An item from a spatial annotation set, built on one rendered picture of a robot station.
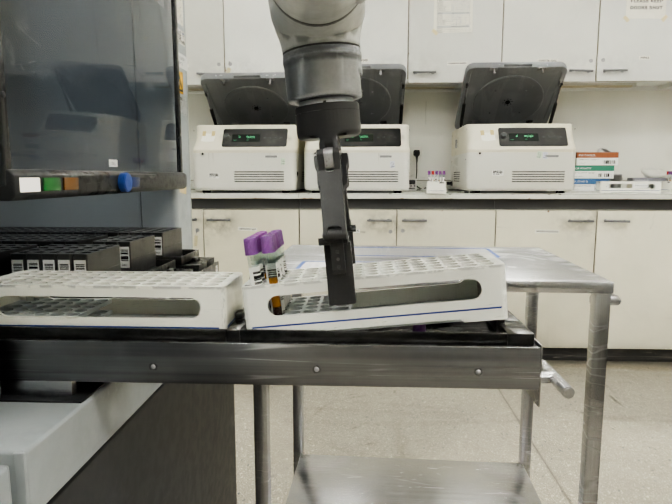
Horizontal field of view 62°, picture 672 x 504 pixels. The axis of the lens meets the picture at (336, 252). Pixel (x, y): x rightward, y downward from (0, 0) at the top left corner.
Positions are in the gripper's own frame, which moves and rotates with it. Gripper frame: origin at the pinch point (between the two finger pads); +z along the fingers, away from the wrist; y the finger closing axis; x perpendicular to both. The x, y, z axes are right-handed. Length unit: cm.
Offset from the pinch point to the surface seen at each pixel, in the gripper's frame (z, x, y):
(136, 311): 3.1, 28.0, 4.7
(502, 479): 62, -30, 60
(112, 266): -1.6, 36.4, 17.7
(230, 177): -18, 66, 230
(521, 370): 10.9, -18.8, -6.7
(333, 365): 8.7, 1.6, -6.7
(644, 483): 95, -85, 109
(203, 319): 2.7, 16.1, -5.0
